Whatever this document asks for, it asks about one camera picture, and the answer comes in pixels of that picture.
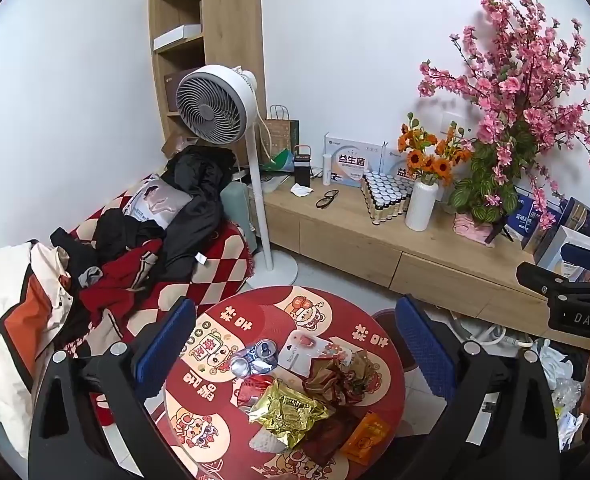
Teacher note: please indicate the dark blue gold box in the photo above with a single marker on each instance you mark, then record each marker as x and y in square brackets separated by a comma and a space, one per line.
[580, 215]

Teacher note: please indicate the white tube bottle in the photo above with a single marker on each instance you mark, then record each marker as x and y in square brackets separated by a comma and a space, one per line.
[326, 170]

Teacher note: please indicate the colourful wrapper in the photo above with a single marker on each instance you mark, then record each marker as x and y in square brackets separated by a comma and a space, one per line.
[360, 375]

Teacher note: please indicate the brown round bin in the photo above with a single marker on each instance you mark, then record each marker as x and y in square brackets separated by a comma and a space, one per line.
[382, 317]

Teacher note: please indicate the white red snack package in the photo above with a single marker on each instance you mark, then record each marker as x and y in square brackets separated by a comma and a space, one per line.
[300, 352]

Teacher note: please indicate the group of small brown bottles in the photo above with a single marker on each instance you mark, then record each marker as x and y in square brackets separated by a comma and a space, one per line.
[385, 195]

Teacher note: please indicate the crushed silver blue can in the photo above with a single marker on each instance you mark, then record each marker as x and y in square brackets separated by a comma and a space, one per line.
[265, 352]

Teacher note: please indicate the clear plastic bags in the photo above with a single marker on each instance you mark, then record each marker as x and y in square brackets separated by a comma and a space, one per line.
[565, 395]

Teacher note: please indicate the black eyeglasses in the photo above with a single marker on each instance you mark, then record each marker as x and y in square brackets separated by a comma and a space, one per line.
[327, 200]

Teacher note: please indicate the wooden bookshelf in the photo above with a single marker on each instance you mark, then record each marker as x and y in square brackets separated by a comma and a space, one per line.
[230, 25]

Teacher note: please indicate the red printed round table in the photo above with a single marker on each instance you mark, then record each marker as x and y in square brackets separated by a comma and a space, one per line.
[255, 310]

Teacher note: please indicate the red knitted garment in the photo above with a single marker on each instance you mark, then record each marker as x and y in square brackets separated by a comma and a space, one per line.
[120, 280]

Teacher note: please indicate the small white blue supplement box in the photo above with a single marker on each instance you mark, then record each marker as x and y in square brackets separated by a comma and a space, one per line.
[557, 250]

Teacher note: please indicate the orange packet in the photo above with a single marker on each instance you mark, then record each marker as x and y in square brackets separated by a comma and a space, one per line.
[367, 437]

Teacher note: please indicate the wooden low cabinet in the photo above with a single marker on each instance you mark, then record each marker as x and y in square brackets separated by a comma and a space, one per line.
[350, 240]

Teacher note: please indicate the orange artificial flowers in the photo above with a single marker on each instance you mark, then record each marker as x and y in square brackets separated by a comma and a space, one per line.
[425, 157]

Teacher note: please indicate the green paper cone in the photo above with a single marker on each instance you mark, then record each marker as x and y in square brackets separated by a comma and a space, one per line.
[282, 160]

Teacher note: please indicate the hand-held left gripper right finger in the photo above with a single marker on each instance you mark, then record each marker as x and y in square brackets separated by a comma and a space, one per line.
[422, 340]

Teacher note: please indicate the pink blossom artificial plant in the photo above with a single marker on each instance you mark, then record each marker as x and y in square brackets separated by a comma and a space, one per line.
[520, 85]

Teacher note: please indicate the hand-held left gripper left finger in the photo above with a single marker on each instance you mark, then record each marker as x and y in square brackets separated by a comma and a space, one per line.
[167, 340]

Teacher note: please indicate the brown cardboard box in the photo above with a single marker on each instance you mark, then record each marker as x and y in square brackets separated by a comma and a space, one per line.
[175, 90]

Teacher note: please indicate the white orange jacket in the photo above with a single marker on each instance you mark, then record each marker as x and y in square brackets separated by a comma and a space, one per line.
[5, 285]

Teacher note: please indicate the brown paper bag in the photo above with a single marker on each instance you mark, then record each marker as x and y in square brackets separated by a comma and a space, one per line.
[276, 135]

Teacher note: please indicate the dark red packet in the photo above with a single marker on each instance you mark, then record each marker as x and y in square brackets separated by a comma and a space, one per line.
[327, 437]

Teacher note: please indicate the crumpled white tissue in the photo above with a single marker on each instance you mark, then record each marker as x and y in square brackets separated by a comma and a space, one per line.
[301, 190]

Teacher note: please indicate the white ribbed vase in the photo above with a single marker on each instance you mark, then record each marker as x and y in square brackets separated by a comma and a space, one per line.
[421, 207]

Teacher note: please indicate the black garment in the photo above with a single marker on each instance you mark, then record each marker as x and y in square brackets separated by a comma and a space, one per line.
[125, 230]

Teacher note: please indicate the pale green cushion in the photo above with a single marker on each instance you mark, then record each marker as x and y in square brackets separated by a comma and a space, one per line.
[235, 205]

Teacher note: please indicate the white paper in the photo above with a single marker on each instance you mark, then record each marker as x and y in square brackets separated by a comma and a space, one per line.
[265, 444]

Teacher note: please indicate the white power strip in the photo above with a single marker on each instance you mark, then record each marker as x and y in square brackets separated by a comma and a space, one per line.
[500, 337]

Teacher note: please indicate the gold foil wrapper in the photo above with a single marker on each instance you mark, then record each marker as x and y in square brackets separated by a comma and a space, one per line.
[285, 410]

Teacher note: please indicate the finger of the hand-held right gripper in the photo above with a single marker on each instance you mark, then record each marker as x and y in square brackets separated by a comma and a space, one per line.
[580, 254]
[545, 280]

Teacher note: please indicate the blue cardboard box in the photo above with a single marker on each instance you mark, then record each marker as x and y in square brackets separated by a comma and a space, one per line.
[527, 215]

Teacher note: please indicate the white standing fan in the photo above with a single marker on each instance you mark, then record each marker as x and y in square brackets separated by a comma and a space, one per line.
[210, 105]

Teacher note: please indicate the black mini tripod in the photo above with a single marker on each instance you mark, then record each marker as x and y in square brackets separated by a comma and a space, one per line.
[500, 232]

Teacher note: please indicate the pink wrapped flower pot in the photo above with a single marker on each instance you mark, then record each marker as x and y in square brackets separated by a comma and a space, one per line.
[472, 230]

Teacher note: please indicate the black puffer jacket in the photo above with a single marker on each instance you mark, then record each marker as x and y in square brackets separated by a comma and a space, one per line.
[200, 195]

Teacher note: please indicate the brown wrapper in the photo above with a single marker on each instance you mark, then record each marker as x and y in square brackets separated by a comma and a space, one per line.
[322, 377]

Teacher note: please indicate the dark green paper bag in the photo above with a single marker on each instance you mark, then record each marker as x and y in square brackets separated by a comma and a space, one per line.
[295, 135]

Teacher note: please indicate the white printed pillow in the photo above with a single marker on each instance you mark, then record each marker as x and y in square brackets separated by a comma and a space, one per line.
[155, 200]

